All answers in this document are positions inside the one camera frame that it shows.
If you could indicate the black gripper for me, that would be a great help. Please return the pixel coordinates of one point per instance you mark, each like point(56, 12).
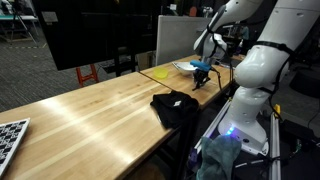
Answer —
point(202, 75)

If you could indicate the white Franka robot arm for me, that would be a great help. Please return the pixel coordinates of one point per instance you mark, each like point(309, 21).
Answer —
point(263, 70)

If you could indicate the blue plastic cup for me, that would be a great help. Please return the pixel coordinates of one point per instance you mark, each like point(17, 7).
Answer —
point(200, 65)

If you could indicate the white plate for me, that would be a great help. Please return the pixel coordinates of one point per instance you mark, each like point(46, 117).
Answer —
point(185, 68)

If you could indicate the small checkerboard sheet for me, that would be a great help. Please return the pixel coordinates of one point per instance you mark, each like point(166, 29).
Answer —
point(175, 64)

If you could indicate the yellow purple clamp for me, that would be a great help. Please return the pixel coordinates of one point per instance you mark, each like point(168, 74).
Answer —
point(230, 99)
point(276, 110)

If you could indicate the black cloth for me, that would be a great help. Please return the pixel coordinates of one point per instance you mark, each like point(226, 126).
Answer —
point(173, 111)

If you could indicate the yellow plastic bowl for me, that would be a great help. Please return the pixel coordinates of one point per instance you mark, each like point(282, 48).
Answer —
point(161, 74)

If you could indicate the grey laptop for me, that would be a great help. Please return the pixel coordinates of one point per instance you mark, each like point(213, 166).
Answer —
point(236, 62)

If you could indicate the white divider board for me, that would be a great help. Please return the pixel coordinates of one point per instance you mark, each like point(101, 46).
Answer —
point(173, 40)

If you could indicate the cardboard box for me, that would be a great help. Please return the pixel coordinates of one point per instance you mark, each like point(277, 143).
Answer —
point(146, 60)

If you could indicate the black table leg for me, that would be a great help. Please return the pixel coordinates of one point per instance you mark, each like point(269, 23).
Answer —
point(186, 146)

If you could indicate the seated person teal shirt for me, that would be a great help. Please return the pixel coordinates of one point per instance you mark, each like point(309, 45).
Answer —
point(246, 33)

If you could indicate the teal cloth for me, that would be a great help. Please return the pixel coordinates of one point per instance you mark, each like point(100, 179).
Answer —
point(216, 156)

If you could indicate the small white sign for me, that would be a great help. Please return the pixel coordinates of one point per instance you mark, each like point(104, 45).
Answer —
point(173, 7)

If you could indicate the black power box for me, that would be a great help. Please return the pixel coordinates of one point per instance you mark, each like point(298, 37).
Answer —
point(296, 131)

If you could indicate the orange stool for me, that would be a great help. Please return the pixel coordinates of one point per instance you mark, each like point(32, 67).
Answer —
point(80, 74)

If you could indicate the large black screen panel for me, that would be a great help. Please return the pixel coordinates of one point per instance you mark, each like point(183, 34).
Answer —
point(83, 33)

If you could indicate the grey label plate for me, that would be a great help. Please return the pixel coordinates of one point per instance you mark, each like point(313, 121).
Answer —
point(50, 16)

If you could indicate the large checkerboard board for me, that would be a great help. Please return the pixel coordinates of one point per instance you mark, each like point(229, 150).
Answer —
point(10, 140)

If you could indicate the aluminium rail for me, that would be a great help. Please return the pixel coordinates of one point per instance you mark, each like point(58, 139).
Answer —
point(275, 150)
point(212, 126)

